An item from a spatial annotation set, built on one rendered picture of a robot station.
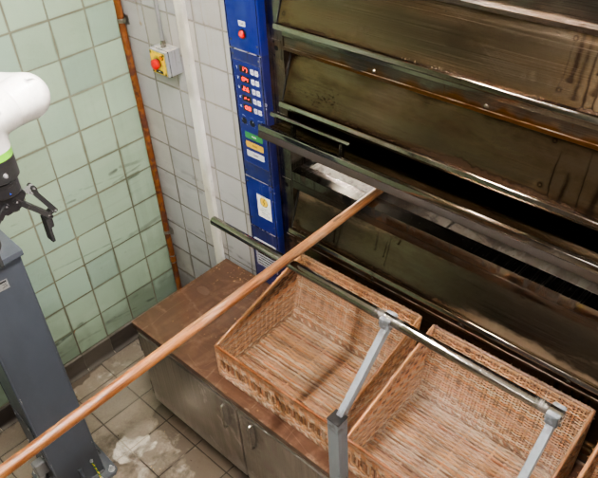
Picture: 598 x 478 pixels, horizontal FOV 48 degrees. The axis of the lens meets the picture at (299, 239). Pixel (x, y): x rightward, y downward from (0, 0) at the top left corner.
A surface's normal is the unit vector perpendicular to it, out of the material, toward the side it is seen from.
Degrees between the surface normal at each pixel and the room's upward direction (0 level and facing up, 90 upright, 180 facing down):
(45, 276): 90
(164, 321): 0
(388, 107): 70
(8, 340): 90
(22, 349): 90
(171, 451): 0
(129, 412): 0
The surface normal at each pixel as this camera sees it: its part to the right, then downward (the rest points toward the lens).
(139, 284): 0.73, 0.39
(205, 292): -0.05, -0.79
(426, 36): -0.66, 0.18
